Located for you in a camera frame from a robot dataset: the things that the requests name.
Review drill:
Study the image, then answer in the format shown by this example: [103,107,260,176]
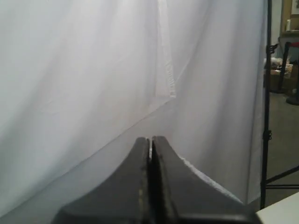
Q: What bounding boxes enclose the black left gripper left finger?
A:
[52,138,150,224]

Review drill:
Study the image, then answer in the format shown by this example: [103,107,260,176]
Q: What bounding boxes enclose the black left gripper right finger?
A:
[152,136,260,224]

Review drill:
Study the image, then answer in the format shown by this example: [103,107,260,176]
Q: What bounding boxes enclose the grey fleece towel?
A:
[178,155,243,204]

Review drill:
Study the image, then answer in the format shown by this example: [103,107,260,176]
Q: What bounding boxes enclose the white backdrop sheet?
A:
[0,0,267,224]

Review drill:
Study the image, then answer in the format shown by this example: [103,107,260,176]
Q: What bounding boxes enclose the cluttered background shelf items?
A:
[270,0,299,106]

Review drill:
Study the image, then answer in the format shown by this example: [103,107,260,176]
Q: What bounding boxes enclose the black backdrop stand pole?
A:
[260,0,299,210]

